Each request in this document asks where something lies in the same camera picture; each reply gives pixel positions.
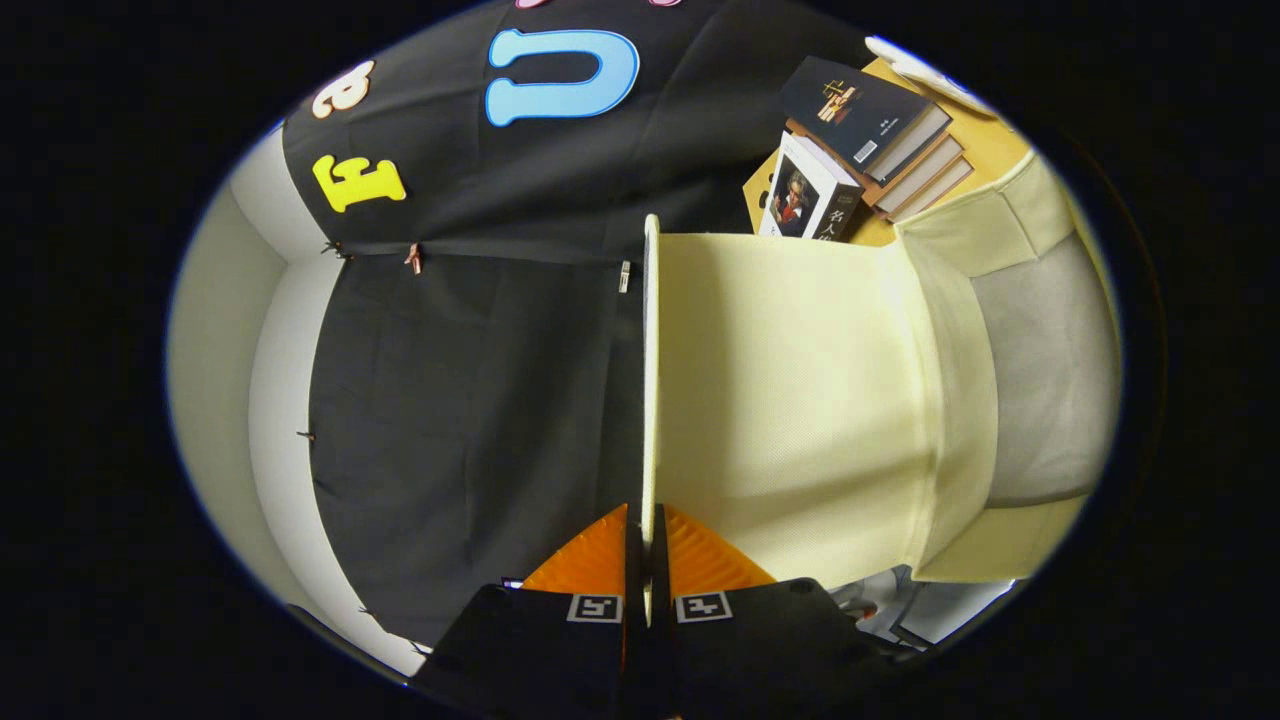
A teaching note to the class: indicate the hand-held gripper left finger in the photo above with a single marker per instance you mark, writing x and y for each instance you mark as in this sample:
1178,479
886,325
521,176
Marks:
540,650

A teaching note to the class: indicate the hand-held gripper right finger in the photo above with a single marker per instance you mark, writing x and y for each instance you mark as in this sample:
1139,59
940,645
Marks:
760,650

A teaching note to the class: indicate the grey fabric storage box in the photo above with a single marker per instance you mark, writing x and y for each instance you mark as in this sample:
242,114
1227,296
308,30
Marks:
800,400

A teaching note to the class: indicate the black backdrop cloth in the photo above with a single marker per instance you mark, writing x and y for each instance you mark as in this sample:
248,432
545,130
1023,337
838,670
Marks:
480,400

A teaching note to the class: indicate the white clothes peg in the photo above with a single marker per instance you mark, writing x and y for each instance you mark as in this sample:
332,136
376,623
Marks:
624,276

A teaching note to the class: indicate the red clothes peg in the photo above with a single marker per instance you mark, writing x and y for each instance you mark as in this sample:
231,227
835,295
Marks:
414,258

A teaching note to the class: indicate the white portrait cover book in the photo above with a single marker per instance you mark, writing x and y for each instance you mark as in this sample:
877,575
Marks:
800,195

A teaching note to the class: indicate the brown cover book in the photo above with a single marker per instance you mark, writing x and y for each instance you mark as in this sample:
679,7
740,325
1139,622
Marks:
940,190
925,170

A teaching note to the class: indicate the black cover book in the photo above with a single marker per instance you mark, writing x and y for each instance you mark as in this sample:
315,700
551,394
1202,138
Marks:
850,105

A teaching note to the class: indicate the white plush toy with face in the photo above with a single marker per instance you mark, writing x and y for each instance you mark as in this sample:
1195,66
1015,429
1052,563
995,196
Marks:
925,70

